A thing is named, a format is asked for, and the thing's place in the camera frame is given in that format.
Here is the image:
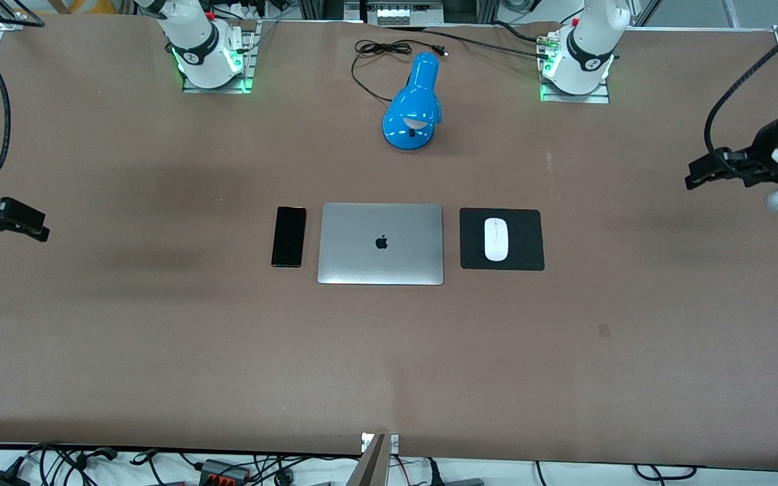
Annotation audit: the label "black lamp power cord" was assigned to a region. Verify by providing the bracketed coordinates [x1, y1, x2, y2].
[351, 39, 448, 104]

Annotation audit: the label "thick black table cable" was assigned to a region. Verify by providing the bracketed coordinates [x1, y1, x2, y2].
[389, 26, 548, 60]

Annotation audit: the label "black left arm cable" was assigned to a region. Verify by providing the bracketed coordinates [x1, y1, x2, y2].
[703, 0, 778, 163]

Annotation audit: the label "black smartphone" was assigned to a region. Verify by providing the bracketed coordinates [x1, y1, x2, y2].
[271, 207, 308, 269]

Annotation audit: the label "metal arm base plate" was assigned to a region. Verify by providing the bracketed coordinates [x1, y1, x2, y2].
[538, 30, 611, 105]
[181, 20, 261, 95]

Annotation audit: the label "grey camera support post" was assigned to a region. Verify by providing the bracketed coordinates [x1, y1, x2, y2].
[346, 433, 400, 486]

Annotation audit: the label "blue desk lamp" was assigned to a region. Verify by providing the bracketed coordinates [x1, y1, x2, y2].
[382, 52, 443, 152]

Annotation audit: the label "black mouse pad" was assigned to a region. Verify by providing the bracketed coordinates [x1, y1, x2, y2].
[459, 208, 546, 272]

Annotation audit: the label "white power strip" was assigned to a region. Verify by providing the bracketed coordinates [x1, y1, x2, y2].
[365, 0, 428, 27]

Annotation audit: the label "white computer mouse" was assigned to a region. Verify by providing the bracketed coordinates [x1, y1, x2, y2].
[484, 217, 510, 263]

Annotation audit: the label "black box orange connectors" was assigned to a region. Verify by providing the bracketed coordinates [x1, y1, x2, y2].
[199, 458, 253, 484]

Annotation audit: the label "silver closed laptop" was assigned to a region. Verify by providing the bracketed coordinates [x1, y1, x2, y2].
[317, 202, 445, 286]

